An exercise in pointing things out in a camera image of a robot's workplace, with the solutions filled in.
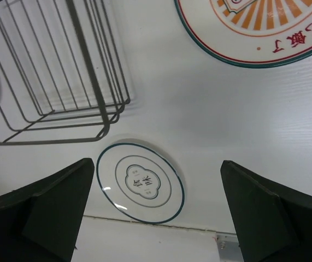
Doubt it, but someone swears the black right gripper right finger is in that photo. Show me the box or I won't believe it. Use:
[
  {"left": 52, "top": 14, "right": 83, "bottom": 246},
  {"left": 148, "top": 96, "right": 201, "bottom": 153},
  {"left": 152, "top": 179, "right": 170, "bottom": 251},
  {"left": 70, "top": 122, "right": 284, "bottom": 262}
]
[{"left": 220, "top": 160, "right": 312, "bottom": 261}]

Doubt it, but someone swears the large orange sunburst plate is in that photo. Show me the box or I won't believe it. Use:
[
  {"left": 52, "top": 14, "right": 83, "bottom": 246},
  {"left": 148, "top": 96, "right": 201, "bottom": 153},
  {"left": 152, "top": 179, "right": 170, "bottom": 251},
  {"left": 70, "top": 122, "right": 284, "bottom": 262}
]
[{"left": 174, "top": 0, "right": 312, "bottom": 69}]

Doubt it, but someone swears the grey wire dish rack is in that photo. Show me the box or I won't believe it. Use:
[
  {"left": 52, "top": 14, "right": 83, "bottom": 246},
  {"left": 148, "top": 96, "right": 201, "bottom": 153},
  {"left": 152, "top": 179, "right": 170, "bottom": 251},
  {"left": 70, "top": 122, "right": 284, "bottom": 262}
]
[{"left": 0, "top": 1, "right": 131, "bottom": 146}]

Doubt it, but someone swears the metal table bracket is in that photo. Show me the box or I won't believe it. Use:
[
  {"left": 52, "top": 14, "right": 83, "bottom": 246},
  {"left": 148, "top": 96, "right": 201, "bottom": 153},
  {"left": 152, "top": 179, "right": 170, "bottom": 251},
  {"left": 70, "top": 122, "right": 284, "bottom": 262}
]
[{"left": 216, "top": 233, "right": 244, "bottom": 262}]

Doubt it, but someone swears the small white green-rimmed plate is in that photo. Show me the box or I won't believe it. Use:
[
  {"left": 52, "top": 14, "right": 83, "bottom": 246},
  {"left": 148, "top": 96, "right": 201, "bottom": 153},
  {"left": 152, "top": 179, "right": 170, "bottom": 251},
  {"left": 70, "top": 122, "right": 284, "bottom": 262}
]
[{"left": 96, "top": 142, "right": 185, "bottom": 224}]

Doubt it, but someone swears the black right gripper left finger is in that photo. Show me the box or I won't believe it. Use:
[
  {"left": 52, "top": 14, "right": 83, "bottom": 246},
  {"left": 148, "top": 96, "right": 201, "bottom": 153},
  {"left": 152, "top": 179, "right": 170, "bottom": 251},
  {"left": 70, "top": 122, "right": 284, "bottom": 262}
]
[{"left": 0, "top": 158, "right": 94, "bottom": 261}]

